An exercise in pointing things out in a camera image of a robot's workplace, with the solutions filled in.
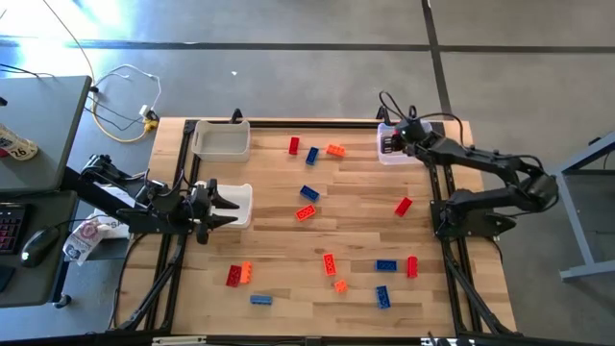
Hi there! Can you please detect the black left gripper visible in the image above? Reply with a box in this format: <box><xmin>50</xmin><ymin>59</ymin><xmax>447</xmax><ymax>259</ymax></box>
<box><xmin>184</xmin><ymin>178</ymin><xmax>240</xmax><ymax>245</ymax></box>

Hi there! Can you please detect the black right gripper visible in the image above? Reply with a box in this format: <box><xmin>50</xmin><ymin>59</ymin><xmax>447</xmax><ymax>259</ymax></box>
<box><xmin>382</xmin><ymin>118</ymin><xmax>432</xmax><ymax>156</ymax></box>

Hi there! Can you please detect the clear plastic bin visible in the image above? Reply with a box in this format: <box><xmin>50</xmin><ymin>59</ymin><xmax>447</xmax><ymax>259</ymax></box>
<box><xmin>376</xmin><ymin>121</ymin><xmax>433</xmax><ymax>166</ymax></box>

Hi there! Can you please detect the white plastic bin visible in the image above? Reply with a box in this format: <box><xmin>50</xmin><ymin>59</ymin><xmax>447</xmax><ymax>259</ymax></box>
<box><xmin>190</xmin><ymin>119</ymin><xmax>252</xmax><ymax>163</ymax></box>
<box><xmin>194</xmin><ymin>181</ymin><xmax>255</xmax><ymax>230</ymax></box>

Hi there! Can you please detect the white printed plastic bag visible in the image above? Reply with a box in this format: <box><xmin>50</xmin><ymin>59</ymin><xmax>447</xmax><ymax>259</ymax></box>
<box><xmin>61</xmin><ymin>210</ymin><xmax>131</xmax><ymax>266</ymax></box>

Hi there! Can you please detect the black computer mouse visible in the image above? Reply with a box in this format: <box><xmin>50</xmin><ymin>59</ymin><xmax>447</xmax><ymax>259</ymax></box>
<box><xmin>19</xmin><ymin>225</ymin><xmax>62</xmax><ymax>269</ymax></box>

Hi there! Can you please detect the gray desk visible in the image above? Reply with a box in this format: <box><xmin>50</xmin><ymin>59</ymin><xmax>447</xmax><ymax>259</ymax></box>
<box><xmin>0</xmin><ymin>75</ymin><xmax>93</xmax><ymax>309</ymax></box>

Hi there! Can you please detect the gray metal table stand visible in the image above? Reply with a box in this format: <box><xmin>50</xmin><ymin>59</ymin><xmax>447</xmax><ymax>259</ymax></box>
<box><xmin>528</xmin><ymin>132</ymin><xmax>615</xmax><ymax>283</ymax></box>

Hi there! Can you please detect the black keyboard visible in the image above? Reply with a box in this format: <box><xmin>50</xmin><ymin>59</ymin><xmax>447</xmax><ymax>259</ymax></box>
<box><xmin>0</xmin><ymin>202</ymin><xmax>28</xmax><ymax>256</ymax></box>

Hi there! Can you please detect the white labelled bottle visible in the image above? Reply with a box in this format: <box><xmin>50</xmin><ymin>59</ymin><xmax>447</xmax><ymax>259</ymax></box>
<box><xmin>0</xmin><ymin>123</ymin><xmax>39</xmax><ymax>162</ymax></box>

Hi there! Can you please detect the yellow cable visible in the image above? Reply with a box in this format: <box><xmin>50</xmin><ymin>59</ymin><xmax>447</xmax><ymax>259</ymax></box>
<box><xmin>41</xmin><ymin>0</ymin><xmax>160</xmax><ymax>144</ymax></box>

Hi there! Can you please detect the white cable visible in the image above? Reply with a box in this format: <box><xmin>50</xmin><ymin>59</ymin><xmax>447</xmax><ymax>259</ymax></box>
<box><xmin>93</xmin><ymin>63</ymin><xmax>162</xmax><ymax>116</ymax></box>

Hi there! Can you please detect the black floor cable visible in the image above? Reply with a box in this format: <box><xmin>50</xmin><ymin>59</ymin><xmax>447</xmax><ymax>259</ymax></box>
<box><xmin>84</xmin><ymin>93</ymin><xmax>145</xmax><ymax>132</ymax></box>

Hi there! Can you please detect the black thin cable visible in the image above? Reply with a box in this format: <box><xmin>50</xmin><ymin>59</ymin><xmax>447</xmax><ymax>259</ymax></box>
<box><xmin>0</xmin><ymin>62</ymin><xmax>55</xmax><ymax>79</ymax></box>

